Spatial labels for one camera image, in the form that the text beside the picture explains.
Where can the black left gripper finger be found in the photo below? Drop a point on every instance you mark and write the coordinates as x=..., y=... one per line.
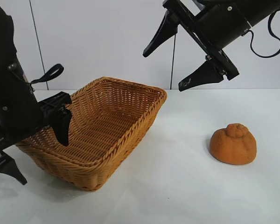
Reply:
x=11, y=166

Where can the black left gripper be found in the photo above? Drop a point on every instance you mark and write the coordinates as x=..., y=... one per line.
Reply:
x=53, y=105

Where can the brown woven wicker basket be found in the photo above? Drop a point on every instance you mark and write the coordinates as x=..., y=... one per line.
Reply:
x=84, y=168

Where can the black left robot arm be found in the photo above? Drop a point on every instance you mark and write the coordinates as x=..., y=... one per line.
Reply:
x=11, y=93

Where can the bumpy orange fruit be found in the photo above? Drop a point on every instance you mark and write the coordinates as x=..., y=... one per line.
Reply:
x=233, y=147

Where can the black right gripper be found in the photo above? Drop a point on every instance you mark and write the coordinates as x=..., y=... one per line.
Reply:
x=189, y=16

